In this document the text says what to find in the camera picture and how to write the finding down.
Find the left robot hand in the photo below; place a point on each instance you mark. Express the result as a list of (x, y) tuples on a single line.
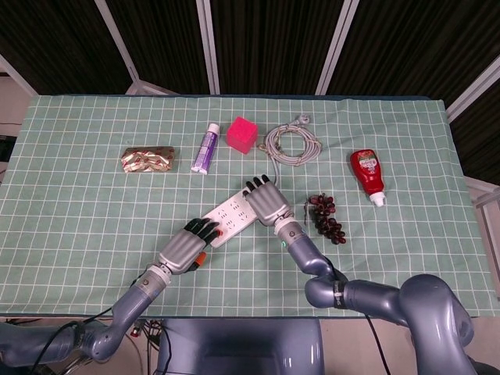
[(183, 250)]

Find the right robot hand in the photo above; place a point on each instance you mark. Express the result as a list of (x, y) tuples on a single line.
[(267, 203)]

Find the white power strip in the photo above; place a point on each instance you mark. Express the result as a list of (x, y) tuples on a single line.
[(236, 215)]

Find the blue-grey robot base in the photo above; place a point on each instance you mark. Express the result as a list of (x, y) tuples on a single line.
[(238, 347)]

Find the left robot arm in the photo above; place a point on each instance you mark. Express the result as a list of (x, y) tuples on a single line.
[(129, 304)]

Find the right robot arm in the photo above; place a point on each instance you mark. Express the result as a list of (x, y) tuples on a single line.
[(390, 297)]

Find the dark red grape bunch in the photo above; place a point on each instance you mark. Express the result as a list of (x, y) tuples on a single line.
[(326, 218)]

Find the pink foam cube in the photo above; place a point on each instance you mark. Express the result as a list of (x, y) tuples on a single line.
[(241, 134)]

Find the purple white toothpaste tube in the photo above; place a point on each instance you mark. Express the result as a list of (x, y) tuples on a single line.
[(206, 150)]

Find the green checked tablecloth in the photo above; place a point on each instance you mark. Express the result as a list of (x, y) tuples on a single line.
[(97, 226)]

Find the red button device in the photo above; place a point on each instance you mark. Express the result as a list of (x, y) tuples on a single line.
[(135, 331)]

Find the gold foil snack package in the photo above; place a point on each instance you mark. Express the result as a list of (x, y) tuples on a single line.
[(147, 159)]

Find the red ketchup bottle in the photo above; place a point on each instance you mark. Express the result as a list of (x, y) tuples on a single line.
[(369, 172)]

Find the black folding screen panel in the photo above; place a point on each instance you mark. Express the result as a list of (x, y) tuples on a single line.
[(58, 39), (164, 39), (410, 39), (269, 39), (480, 144)]

